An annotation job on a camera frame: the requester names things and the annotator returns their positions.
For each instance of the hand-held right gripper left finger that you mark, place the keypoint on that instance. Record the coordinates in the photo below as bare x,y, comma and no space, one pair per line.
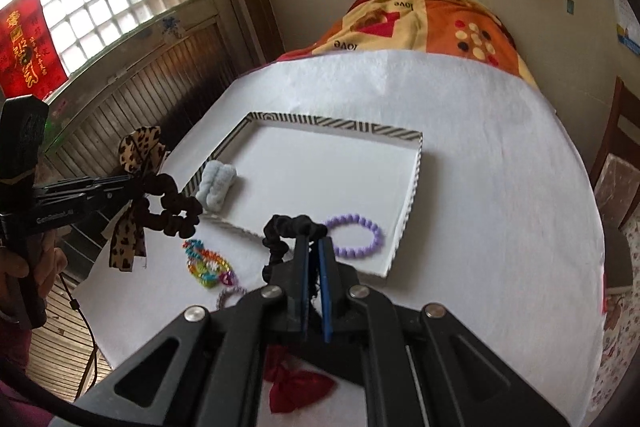
300,279

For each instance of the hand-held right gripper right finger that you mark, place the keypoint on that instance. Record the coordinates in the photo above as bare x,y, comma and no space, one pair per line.
326,287

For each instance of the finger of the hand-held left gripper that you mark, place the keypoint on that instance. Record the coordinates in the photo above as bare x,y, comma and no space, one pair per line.
85,185
85,207

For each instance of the black ruffled scrunchie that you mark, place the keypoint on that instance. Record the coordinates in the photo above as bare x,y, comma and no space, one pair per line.
280,227

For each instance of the brown scrunchie with leopard bow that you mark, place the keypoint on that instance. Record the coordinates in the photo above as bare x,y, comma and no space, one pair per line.
137,147

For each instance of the red satin bow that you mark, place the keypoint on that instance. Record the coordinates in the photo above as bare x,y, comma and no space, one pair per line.
295,382

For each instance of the striped cardboard tray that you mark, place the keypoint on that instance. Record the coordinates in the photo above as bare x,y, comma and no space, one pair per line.
325,167

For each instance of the person's left hand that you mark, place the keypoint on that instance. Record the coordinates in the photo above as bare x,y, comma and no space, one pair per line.
54,259

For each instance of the light blue fluffy scrunchie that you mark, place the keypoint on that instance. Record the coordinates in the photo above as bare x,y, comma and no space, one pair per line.
216,184

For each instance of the blue flower sticker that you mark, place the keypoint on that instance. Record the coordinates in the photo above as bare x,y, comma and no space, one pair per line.
171,28

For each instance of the orange printed blanket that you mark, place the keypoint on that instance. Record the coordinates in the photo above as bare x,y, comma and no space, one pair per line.
445,24

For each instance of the floral cloth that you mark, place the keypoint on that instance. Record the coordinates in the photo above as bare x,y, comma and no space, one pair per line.
617,347

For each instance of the wooden chair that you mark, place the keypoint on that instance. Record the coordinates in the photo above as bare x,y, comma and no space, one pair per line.
612,142

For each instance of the red wall hanging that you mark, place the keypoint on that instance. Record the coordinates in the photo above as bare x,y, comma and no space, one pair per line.
27,42

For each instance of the wall calendar poster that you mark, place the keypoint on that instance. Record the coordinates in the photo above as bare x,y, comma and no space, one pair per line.
627,17

